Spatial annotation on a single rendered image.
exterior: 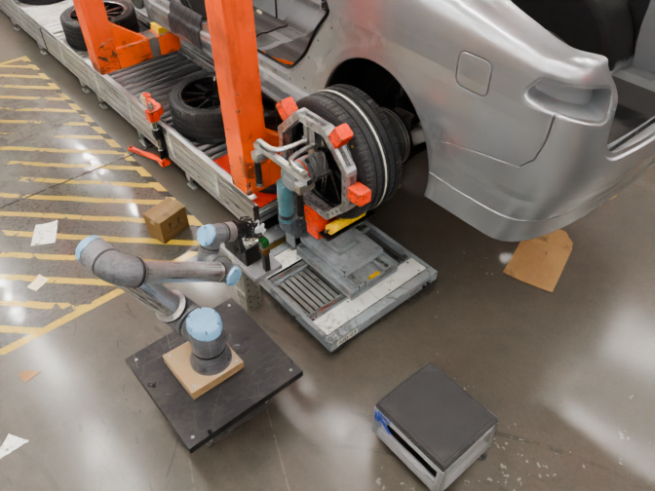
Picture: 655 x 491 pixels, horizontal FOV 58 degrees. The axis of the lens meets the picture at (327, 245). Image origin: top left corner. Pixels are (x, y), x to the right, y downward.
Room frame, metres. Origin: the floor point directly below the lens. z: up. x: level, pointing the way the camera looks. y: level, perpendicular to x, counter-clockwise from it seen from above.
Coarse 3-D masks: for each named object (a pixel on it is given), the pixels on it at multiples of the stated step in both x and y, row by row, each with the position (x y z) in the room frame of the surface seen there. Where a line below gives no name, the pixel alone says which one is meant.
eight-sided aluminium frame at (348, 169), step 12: (288, 120) 2.55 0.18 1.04; (300, 120) 2.46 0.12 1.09; (312, 120) 2.41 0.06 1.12; (324, 120) 2.41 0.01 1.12; (288, 132) 2.62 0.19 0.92; (324, 132) 2.32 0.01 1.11; (288, 156) 2.62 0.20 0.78; (336, 156) 2.26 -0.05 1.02; (348, 156) 2.27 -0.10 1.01; (348, 168) 2.23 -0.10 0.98; (348, 180) 2.21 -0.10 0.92; (312, 204) 2.41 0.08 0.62; (324, 204) 2.41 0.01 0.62; (348, 204) 2.21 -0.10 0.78; (324, 216) 2.33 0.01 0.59
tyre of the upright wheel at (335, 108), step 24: (312, 96) 2.56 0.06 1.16; (336, 96) 2.52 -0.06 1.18; (360, 96) 2.54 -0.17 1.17; (336, 120) 2.39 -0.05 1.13; (360, 120) 2.39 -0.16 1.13; (384, 120) 2.43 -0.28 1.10; (360, 144) 2.28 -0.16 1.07; (384, 144) 2.34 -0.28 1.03; (360, 168) 2.26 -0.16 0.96; (384, 168) 2.29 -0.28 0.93; (312, 192) 2.55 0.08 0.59; (336, 216) 2.40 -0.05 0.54
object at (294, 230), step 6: (294, 204) 2.68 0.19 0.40; (294, 210) 2.61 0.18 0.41; (294, 222) 2.56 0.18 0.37; (300, 222) 2.57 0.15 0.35; (306, 222) 2.60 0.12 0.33; (282, 228) 2.67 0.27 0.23; (288, 228) 2.58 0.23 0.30; (294, 228) 2.56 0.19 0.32; (300, 228) 2.57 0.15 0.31; (306, 228) 2.60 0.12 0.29; (288, 234) 2.69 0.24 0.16; (294, 234) 2.56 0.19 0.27; (300, 234) 2.57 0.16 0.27; (288, 240) 2.69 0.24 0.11; (294, 240) 2.64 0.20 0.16; (288, 246) 2.66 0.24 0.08; (294, 246) 2.64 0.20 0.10
